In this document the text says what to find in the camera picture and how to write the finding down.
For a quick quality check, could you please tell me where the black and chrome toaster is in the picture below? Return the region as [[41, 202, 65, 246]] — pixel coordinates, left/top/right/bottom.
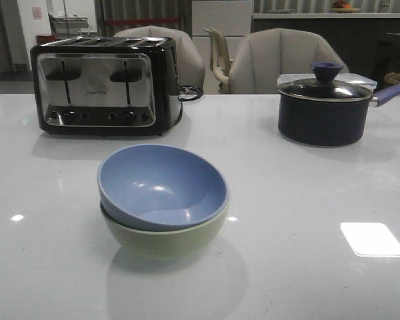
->
[[31, 37, 183, 136]]

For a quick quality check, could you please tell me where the beige chair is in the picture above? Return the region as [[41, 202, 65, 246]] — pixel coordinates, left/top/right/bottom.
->
[[114, 25, 205, 89], [229, 28, 349, 94]]

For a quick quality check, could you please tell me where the glass pot lid blue knob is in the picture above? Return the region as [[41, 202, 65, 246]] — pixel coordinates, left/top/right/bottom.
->
[[277, 62, 372, 102]]

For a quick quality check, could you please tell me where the blue bowl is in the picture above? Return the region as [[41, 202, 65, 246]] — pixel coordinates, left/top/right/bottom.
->
[[97, 144, 229, 231]]

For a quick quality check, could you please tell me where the cream plastic chair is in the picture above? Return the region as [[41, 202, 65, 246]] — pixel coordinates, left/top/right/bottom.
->
[[203, 27, 233, 94]]

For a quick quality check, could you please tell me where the fruit bowl on counter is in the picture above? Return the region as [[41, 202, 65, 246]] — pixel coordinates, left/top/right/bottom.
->
[[331, 0, 360, 13]]

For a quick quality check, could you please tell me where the dark blue saucepan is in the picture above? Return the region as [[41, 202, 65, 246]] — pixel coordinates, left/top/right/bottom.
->
[[278, 89, 400, 147]]

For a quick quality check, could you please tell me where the beige chair right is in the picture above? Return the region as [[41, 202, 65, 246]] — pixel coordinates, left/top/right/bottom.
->
[[229, 28, 349, 94]]

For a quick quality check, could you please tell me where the black toaster power cable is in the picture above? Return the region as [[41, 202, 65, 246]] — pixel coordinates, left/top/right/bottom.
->
[[177, 85, 204, 102]]

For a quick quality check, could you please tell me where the green bowl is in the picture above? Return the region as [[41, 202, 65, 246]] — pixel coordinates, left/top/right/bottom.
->
[[100, 204, 229, 261]]

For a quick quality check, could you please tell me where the dark counter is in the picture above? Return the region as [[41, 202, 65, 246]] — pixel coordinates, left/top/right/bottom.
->
[[251, 13, 400, 81]]

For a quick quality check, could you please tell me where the beige chair left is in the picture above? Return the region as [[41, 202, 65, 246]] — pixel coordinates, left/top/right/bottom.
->
[[114, 25, 205, 89]]

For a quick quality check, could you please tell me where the metal cart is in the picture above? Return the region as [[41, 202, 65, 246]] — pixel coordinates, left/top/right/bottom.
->
[[46, 0, 91, 37]]

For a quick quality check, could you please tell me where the wicker basket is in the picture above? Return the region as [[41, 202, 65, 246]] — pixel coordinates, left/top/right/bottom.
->
[[384, 72, 400, 95]]

